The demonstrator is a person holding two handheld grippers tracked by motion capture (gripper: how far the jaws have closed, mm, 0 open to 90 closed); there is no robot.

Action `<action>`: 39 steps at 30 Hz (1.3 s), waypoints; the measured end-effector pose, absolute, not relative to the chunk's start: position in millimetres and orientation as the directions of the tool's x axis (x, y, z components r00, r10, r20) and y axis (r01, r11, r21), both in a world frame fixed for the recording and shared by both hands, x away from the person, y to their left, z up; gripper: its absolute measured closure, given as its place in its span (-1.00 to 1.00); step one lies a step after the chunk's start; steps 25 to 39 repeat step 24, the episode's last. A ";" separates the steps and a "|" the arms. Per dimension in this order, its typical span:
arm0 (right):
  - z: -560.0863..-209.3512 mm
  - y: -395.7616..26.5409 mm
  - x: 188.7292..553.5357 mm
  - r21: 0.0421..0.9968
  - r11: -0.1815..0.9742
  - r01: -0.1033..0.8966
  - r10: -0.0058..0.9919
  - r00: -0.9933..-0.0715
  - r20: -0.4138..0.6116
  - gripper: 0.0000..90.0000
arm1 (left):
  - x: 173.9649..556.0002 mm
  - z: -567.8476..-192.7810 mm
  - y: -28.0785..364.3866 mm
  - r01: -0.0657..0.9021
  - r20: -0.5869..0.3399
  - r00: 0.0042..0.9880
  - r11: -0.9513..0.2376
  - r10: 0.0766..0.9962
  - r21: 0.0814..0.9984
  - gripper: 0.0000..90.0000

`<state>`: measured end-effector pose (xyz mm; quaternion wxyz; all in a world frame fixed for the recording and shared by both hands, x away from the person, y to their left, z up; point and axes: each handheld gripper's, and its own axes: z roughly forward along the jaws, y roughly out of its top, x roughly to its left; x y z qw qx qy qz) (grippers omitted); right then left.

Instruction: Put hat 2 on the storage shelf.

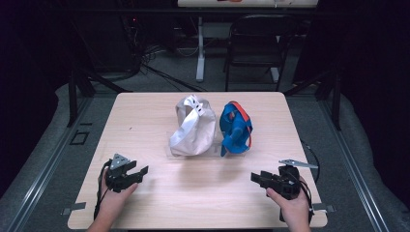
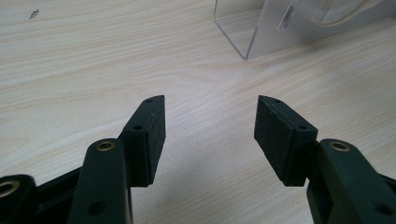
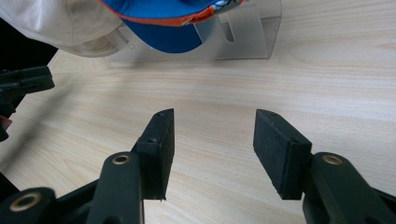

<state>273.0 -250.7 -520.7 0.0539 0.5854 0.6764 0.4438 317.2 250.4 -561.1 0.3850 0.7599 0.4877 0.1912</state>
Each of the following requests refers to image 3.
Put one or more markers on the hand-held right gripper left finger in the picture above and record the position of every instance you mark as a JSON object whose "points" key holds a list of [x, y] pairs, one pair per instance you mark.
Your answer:
{"points": [[157, 149]]}

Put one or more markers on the blue cap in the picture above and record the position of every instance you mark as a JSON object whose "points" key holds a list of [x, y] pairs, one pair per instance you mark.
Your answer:
{"points": [[168, 34]]}

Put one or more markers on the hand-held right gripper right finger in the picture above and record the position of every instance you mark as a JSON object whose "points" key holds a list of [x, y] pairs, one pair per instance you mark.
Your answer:
{"points": [[277, 152]]}

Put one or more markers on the clear acrylic rack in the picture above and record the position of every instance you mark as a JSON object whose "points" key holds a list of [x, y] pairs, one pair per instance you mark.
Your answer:
{"points": [[246, 37]]}

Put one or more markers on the white cap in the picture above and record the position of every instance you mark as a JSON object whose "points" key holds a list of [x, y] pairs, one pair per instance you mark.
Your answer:
{"points": [[56, 21]]}

